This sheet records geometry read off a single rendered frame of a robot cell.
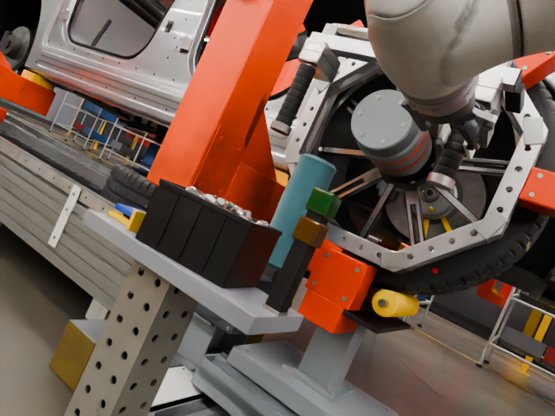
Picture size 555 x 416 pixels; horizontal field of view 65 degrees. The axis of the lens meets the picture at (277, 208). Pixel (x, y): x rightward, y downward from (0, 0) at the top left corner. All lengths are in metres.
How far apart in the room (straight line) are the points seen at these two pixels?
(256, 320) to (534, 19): 0.48
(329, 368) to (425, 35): 0.92
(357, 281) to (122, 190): 0.95
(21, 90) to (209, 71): 1.91
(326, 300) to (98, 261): 0.76
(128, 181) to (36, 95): 1.54
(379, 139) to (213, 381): 0.73
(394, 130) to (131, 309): 0.60
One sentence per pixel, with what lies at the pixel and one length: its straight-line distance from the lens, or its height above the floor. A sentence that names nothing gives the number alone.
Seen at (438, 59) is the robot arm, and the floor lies 0.79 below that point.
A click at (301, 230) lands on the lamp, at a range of 0.68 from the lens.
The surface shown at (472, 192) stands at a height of 0.90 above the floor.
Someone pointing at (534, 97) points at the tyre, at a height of 1.06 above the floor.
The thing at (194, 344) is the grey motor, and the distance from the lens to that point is 1.35.
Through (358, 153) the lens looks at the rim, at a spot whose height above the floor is 0.82.
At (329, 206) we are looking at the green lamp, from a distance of 0.68.
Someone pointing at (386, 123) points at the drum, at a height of 0.84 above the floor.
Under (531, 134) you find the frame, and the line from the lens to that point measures 1.01.
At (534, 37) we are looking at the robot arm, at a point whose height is 0.84.
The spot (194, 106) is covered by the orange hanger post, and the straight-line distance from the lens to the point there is 1.23.
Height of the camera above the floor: 0.61
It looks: level
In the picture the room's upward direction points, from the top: 24 degrees clockwise
